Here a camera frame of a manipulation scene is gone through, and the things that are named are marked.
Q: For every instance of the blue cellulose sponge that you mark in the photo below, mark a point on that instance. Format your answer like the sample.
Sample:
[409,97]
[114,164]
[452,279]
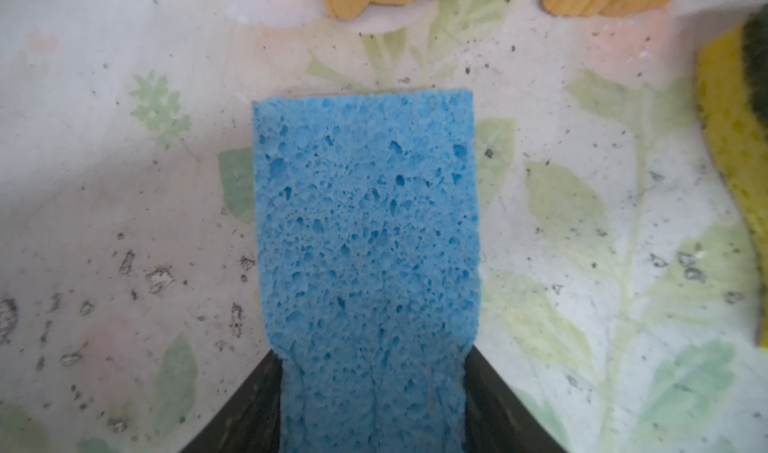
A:
[366,221]

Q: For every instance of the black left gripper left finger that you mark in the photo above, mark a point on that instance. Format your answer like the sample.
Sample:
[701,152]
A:
[250,420]

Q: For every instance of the dark green scouring sponge left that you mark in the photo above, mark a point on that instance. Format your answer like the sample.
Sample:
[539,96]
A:
[731,93]

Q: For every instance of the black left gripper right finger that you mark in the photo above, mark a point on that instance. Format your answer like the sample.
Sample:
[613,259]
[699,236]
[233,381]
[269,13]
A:
[496,418]

